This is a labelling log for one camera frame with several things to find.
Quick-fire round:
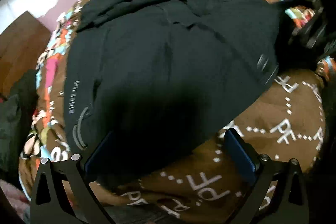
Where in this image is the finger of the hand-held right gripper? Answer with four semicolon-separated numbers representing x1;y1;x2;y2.
290;17;321;43

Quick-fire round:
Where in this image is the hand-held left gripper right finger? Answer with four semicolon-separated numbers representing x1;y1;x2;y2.
224;129;309;224

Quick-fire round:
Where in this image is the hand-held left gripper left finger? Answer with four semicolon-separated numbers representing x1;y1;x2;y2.
30;131;116;224

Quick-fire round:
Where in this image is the black jacket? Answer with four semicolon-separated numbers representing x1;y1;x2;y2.
63;0;315;189

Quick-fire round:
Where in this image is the pile of dark clothes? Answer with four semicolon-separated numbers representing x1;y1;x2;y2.
0;69;40;173

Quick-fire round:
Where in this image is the printed cartoon blanket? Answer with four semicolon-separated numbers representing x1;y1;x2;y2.
18;0;330;224

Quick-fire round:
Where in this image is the person's dark clothing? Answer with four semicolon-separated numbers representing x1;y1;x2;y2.
307;77;336;180

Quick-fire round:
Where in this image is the pink fluffy cushion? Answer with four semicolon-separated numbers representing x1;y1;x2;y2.
0;179;32;224

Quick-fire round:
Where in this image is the wooden headboard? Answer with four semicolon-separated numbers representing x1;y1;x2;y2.
0;11;51;98

